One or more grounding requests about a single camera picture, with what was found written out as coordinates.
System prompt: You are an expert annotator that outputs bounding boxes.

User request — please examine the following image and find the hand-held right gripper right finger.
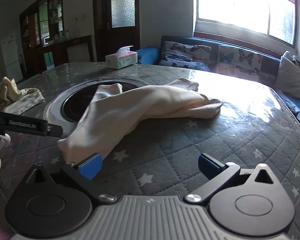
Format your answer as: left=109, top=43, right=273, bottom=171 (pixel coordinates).
left=186, top=153, right=277, bottom=203

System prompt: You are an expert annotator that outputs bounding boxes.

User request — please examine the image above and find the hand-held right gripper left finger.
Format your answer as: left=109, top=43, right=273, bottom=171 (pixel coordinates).
left=24, top=152, right=115, bottom=203

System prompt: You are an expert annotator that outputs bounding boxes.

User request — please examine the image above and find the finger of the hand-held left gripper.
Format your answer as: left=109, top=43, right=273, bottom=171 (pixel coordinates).
left=46, top=123, right=64, bottom=138

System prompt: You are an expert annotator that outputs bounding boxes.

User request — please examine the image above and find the cream long-sleeved garment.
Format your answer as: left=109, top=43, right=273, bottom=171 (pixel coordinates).
left=57, top=77, right=224, bottom=163

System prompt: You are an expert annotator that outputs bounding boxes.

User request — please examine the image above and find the yellow floral cloth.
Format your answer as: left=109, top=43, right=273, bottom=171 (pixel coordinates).
left=0, top=76, right=45, bottom=113

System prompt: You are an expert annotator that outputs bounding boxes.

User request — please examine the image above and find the round black induction cooker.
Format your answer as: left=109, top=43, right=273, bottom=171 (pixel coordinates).
left=44, top=78, right=140, bottom=130

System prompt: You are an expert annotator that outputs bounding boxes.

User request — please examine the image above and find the white refrigerator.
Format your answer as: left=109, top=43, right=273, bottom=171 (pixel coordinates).
left=0, top=34, right=23, bottom=83

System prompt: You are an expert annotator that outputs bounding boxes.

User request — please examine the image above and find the white chair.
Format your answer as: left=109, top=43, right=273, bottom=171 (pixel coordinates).
left=67, top=42, right=88, bottom=63

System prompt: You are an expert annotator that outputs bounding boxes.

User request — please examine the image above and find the dark wooden sideboard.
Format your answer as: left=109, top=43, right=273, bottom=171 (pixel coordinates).
left=36, top=35, right=93, bottom=74

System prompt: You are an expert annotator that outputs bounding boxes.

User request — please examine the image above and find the tissue box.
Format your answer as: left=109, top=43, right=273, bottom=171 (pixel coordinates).
left=105, top=45, right=138, bottom=70

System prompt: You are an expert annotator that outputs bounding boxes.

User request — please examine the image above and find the dark wooden display cabinet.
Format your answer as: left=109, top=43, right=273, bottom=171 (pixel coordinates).
left=19, top=0, right=65, bottom=78

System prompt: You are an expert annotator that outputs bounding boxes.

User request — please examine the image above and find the dark wooden door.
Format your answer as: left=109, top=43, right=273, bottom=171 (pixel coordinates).
left=93, top=0, right=140, bottom=62

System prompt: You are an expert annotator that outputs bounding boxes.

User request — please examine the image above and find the butterfly print cushion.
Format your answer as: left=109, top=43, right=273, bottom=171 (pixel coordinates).
left=216, top=45, right=263, bottom=82
left=159, top=41, right=212, bottom=72

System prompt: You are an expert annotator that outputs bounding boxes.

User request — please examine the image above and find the large grey pillow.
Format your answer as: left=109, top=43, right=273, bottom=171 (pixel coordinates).
left=274, top=56, right=300, bottom=103

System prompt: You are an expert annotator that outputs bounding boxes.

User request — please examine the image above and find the blue sofa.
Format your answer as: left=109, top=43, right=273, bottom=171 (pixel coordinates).
left=135, top=35, right=300, bottom=140

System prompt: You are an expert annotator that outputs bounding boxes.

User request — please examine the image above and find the window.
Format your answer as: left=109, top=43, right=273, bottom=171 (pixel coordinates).
left=193, top=0, right=297, bottom=49

